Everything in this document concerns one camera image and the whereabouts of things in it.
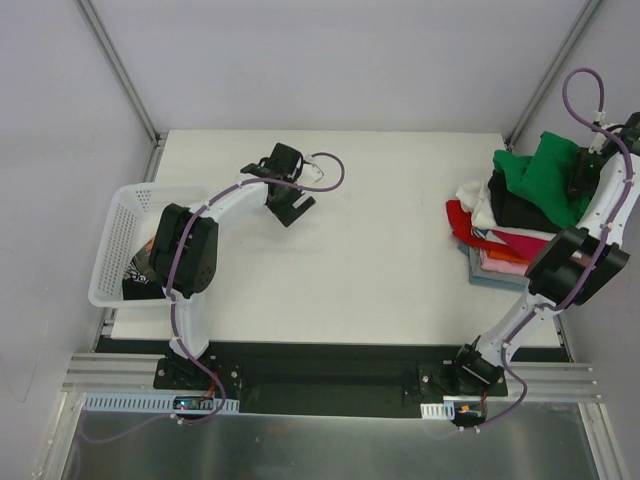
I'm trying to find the folded white t shirt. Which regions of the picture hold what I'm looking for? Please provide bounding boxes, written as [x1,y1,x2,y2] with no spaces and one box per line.
[455,180,498,230]

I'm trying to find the folded grey t shirt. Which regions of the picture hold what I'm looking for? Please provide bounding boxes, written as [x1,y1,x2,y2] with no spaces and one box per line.
[468,247,528,290]

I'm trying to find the folded magenta t shirt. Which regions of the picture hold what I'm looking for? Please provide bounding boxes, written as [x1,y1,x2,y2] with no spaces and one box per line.
[491,230,549,262]

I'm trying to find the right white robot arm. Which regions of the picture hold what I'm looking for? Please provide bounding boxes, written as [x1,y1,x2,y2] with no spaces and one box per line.
[445,112,639,397]

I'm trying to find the aluminium frame post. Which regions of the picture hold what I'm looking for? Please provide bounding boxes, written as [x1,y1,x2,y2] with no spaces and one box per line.
[74,0,166,146]
[504,0,606,151]

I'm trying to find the right aluminium frame post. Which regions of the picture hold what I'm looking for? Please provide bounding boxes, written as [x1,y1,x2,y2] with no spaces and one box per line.
[504,0,606,151]

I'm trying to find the folded light blue t shirt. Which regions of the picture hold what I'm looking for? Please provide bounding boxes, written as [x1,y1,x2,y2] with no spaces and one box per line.
[457,242,528,292]

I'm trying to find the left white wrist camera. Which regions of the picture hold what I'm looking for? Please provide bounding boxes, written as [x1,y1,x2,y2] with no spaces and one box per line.
[299,156,325,185]

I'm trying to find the folded pink t shirt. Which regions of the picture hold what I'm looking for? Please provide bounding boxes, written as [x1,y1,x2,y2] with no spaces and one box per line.
[480,250,529,276]

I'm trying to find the folded orange t shirt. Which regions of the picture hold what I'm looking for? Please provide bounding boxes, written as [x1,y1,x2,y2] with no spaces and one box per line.
[487,250,529,264]

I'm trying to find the left aluminium frame post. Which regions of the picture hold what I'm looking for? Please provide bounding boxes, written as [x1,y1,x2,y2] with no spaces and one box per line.
[74,0,166,146]

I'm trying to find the folded black t shirt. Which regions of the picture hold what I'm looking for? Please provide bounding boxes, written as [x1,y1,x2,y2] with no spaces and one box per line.
[487,170,561,233]

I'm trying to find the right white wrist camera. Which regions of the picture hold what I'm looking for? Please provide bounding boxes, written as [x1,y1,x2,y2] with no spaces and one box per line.
[588,123,622,154]

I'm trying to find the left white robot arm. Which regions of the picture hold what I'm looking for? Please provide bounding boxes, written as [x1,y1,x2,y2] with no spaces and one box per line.
[149,143,315,389]

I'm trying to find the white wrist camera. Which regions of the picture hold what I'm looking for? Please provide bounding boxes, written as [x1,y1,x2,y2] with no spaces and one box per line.
[299,156,325,185]
[588,123,622,154]

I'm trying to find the white plastic laundry basket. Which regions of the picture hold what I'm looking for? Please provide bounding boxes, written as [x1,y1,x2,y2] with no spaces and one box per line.
[88,182,210,309]

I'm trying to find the folded red t shirt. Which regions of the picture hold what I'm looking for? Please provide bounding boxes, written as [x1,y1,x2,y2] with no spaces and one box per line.
[445,200,513,254]

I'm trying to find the aluminium front rail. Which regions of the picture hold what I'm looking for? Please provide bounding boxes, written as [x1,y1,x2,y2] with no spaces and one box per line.
[62,353,604,403]

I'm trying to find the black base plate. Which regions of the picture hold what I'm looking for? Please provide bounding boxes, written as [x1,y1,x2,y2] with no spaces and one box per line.
[153,341,508,418]

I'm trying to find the black t shirt in basket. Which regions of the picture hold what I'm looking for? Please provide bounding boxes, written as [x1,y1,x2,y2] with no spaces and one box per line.
[121,237,165,301]

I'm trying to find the green t shirt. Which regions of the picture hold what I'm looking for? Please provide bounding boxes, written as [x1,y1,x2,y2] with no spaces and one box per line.
[493,131,591,229]

